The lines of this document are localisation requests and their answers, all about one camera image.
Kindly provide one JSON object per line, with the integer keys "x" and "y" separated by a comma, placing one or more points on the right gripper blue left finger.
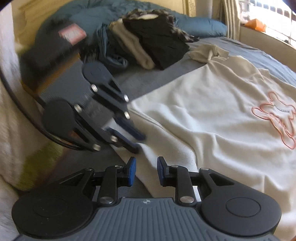
{"x": 112, "y": 178}

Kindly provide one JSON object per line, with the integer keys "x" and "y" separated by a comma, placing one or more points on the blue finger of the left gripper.
{"x": 118, "y": 140}
{"x": 129, "y": 127}

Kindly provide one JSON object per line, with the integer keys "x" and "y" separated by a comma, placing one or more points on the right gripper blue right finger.
{"x": 181, "y": 179}

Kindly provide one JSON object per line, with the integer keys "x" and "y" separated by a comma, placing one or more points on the teal pillow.
{"x": 94, "y": 18}

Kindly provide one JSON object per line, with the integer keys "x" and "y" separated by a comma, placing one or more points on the black folded garment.
{"x": 164, "y": 51}

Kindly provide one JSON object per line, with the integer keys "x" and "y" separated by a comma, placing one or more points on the plaid dark garment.
{"x": 156, "y": 22}

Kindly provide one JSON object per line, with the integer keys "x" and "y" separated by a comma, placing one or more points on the cream carved headboard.
{"x": 189, "y": 5}

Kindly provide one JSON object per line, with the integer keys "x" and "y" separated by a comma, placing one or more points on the beige curtain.
{"x": 231, "y": 17}

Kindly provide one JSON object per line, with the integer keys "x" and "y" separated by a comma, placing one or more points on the orange bag on windowsill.
{"x": 256, "y": 25}

